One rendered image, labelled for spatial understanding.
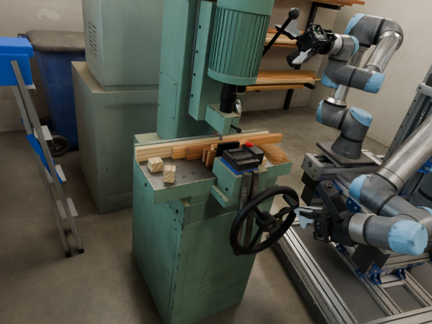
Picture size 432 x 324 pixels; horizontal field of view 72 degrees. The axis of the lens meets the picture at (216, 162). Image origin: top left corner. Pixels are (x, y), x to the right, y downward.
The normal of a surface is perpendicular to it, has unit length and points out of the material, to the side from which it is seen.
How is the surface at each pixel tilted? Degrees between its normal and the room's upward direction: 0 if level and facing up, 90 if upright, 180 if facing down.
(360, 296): 0
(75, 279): 0
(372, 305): 0
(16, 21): 90
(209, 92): 90
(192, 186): 90
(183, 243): 90
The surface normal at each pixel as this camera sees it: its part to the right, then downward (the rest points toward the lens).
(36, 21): 0.52, 0.50
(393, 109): -0.84, 0.15
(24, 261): 0.15, -0.85
